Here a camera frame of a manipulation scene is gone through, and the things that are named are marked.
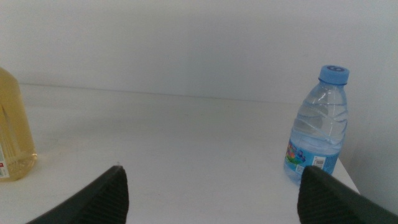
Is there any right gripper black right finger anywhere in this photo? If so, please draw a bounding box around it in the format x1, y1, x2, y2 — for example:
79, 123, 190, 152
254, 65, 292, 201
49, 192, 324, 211
297, 165, 398, 224

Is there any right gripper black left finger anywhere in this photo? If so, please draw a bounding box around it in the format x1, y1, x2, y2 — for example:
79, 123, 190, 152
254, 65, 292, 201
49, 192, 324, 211
26, 165, 130, 224

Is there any small water bottle blue cap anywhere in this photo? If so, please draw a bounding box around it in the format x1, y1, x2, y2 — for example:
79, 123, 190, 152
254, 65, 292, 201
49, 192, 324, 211
283, 64, 350, 187

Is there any yellow juice bottle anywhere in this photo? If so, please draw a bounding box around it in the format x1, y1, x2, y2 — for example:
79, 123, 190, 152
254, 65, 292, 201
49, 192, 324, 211
0, 67, 38, 183

